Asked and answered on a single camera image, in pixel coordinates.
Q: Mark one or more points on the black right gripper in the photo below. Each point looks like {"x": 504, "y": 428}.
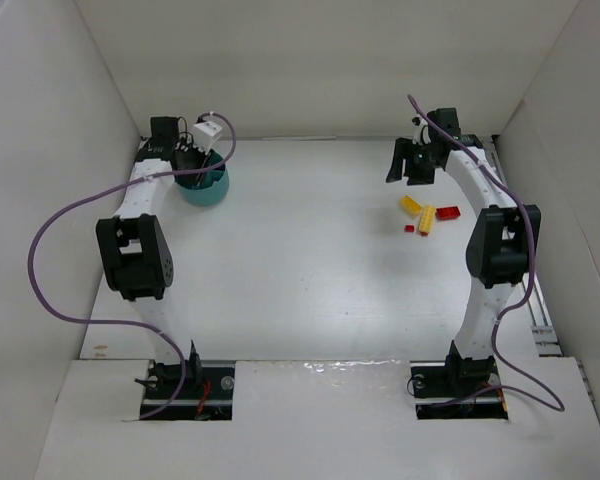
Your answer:
{"x": 408, "y": 160}

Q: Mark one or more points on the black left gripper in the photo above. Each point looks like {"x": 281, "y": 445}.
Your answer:
{"x": 188, "y": 163}

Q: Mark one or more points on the red large lego brick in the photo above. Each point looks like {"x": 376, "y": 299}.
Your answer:
{"x": 448, "y": 213}

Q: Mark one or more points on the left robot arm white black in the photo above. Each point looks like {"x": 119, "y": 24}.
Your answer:
{"x": 137, "y": 261}

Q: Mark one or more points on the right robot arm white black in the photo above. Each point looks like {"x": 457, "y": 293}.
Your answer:
{"x": 498, "y": 253}

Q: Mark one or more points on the teal divided round container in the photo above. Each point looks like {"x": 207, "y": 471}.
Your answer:
{"x": 214, "y": 187}

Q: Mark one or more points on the yellow lego brick upside down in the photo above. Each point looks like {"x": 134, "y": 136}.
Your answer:
{"x": 410, "y": 206}

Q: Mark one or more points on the yellow long lego plate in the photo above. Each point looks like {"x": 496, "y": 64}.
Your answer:
{"x": 427, "y": 220}

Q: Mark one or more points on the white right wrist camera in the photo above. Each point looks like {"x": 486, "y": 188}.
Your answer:
{"x": 421, "y": 134}

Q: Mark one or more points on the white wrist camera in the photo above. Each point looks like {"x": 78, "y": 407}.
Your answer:
{"x": 421, "y": 134}
{"x": 205, "y": 133}

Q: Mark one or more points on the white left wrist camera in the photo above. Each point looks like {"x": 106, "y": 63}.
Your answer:
{"x": 205, "y": 133}

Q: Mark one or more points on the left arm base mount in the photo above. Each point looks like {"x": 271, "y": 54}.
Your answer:
{"x": 207, "y": 395}

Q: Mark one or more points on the aluminium side rail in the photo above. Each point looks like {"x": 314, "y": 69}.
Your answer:
{"x": 542, "y": 328}

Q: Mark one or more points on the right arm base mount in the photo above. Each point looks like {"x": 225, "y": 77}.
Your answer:
{"x": 441, "y": 391}

